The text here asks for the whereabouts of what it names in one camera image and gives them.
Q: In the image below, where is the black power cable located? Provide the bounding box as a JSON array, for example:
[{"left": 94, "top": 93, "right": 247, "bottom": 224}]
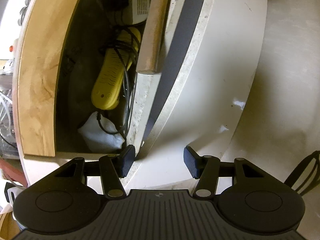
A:
[{"left": 94, "top": 27, "right": 141, "bottom": 137}]

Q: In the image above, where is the white device with orange button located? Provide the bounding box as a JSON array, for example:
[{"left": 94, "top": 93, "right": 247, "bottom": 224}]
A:
[{"left": 9, "top": 38, "right": 19, "bottom": 59}]

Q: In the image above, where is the white cloth bag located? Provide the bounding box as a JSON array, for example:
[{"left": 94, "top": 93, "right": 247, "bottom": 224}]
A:
[{"left": 78, "top": 112, "right": 125, "bottom": 154}]

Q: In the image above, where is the white vented electronic box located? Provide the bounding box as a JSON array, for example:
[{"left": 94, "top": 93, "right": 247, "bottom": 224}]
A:
[{"left": 122, "top": 0, "right": 150, "bottom": 25}]

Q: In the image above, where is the wooden top cabinet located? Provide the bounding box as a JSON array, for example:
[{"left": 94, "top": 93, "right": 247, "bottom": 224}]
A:
[{"left": 12, "top": 0, "right": 83, "bottom": 185}]

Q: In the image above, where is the wooden handle hammer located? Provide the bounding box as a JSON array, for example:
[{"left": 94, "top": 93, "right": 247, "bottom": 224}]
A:
[{"left": 136, "top": 0, "right": 169, "bottom": 75}]

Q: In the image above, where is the white drawer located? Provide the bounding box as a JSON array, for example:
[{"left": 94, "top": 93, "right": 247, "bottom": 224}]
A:
[{"left": 123, "top": 0, "right": 267, "bottom": 190}]

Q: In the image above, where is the yellow shoe dryer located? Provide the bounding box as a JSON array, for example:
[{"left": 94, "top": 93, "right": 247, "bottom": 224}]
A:
[{"left": 91, "top": 27, "right": 141, "bottom": 111}]

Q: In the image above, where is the black strap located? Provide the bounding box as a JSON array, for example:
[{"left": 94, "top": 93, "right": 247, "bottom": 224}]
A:
[{"left": 284, "top": 150, "right": 320, "bottom": 196}]

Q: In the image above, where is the clear plastic clutter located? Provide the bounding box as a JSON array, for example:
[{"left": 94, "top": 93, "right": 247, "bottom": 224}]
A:
[{"left": 1, "top": 59, "right": 19, "bottom": 159}]

